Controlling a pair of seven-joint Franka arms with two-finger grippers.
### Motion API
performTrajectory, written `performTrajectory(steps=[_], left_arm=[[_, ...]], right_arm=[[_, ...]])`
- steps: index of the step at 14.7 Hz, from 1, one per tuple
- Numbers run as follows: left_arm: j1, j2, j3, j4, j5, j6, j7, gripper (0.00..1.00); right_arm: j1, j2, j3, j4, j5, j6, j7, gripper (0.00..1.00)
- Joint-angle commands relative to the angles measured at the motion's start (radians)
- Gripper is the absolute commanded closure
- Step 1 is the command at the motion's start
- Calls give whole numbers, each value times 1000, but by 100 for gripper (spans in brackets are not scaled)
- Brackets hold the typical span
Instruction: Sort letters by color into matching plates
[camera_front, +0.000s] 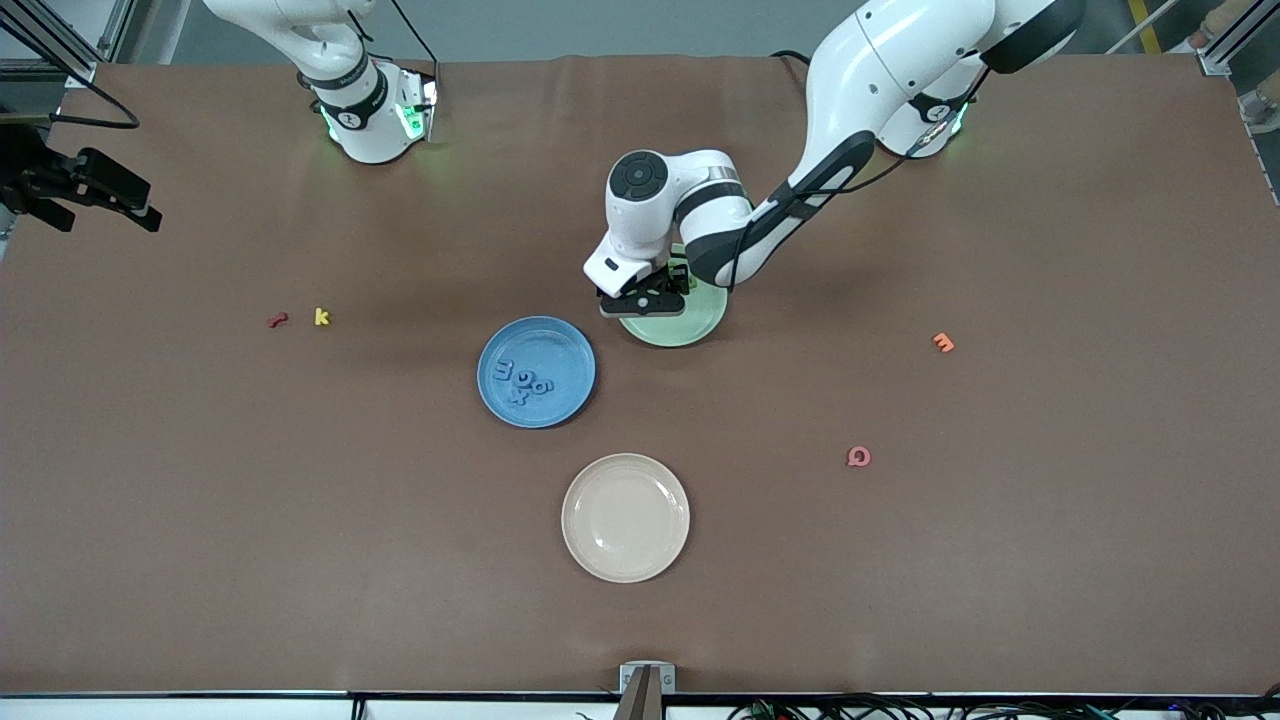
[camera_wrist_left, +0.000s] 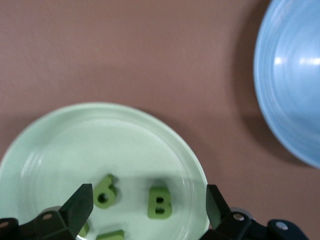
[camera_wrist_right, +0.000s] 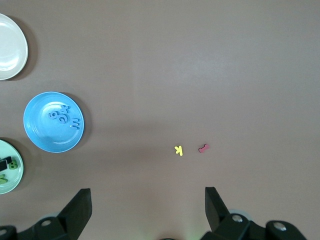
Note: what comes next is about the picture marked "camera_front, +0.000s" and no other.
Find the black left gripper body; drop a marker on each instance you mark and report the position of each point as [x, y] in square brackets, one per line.
[676, 279]

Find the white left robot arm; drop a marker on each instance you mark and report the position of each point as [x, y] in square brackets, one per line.
[880, 60]

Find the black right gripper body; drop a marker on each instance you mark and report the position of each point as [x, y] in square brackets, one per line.
[40, 180]

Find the beige shoe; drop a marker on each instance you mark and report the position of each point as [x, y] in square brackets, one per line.
[1220, 20]
[1265, 108]

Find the white table edge rail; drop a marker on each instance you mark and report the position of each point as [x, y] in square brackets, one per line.
[150, 708]

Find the blue letter E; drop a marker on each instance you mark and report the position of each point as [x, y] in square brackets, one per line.
[505, 370]

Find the brown table cover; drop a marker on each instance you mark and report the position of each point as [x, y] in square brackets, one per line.
[900, 560]

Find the aluminium frame profile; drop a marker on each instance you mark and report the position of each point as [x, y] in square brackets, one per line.
[75, 65]
[1215, 60]

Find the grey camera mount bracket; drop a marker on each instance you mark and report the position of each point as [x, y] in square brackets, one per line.
[647, 678]

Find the pink letter Q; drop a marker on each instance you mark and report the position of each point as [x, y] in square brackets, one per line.
[852, 457]

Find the blue plate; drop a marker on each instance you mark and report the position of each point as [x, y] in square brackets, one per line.
[560, 345]

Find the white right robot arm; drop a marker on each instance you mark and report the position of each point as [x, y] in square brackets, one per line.
[350, 100]

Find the orange letter E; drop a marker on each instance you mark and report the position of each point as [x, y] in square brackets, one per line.
[942, 343]

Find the beige plate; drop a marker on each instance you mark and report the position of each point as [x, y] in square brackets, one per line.
[626, 518]

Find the green plate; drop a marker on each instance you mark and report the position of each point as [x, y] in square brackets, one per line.
[690, 325]

